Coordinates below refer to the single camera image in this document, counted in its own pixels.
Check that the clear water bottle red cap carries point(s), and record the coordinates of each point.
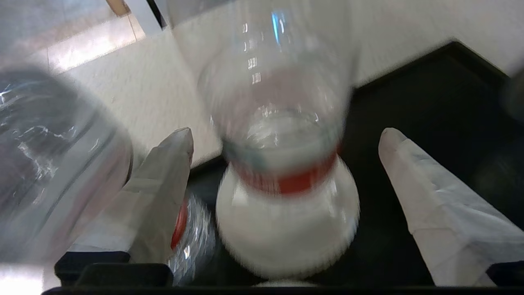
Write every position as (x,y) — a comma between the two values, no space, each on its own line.
(282,102)
(53,164)

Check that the black rectangular serving tray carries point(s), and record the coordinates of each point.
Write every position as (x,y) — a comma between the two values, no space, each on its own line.
(430,102)

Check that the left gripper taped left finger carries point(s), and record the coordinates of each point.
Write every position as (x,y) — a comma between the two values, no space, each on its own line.
(155,205)

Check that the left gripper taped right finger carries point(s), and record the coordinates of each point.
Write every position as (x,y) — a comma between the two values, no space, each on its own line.
(442,217)

